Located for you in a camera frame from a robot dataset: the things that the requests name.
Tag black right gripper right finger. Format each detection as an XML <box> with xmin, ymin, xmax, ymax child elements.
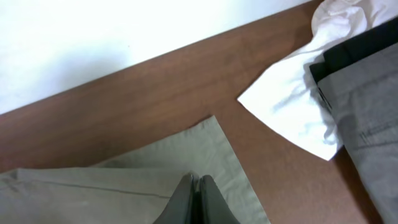
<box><xmin>200</xmin><ymin>175</ymin><xmax>239</xmax><ymax>224</ymax></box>

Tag grey shorts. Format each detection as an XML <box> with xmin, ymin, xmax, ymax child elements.
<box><xmin>318</xmin><ymin>44</ymin><xmax>397</xmax><ymax>223</ymax></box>

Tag white cloth garment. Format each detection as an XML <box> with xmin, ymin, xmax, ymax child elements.
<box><xmin>238</xmin><ymin>0</ymin><xmax>397</xmax><ymax>161</ymax></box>

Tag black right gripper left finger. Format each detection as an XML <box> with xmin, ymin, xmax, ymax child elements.
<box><xmin>154</xmin><ymin>174</ymin><xmax>198</xmax><ymax>224</ymax></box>

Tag black garment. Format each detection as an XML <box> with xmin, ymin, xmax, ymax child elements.
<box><xmin>309</xmin><ymin>17</ymin><xmax>397</xmax><ymax>83</ymax></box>

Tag khaki green shorts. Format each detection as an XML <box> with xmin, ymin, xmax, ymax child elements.
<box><xmin>1</xmin><ymin>117</ymin><xmax>269</xmax><ymax>223</ymax></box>

